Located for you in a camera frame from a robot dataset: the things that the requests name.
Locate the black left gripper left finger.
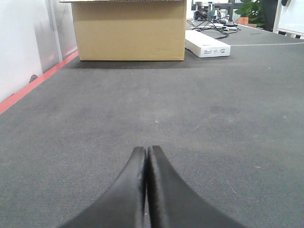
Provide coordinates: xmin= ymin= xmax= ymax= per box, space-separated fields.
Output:
xmin=61 ymin=147 xmax=146 ymax=228

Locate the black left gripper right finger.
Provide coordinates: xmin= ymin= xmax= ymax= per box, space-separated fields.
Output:
xmin=147 ymin=145 xmax=243 ymax=228

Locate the long white carton box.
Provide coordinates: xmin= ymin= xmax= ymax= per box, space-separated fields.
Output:
xmin=185 ymin=30 xmax=230 ymax=58

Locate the large cardboard box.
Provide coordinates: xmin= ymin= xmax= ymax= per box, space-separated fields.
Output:
xmin=68 ymin=0 xmax=187 ymax=61

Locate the green potted plant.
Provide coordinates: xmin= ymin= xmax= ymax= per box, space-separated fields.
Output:
xmin=235 ymin=0 xmax=266 ymax=28

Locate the red conveyor side rail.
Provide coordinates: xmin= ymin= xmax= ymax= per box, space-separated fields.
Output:
xmin=0 ymin=51 xmax=78 ymax=114

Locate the tangle of black cables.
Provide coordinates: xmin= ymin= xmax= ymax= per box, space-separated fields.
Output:
xmin=186 ymin=14 xmax=240 ymax=39

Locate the white whiteboard frame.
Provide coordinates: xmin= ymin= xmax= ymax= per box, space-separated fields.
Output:
xmin=273 ymin=0 xmax=304 ymax=39

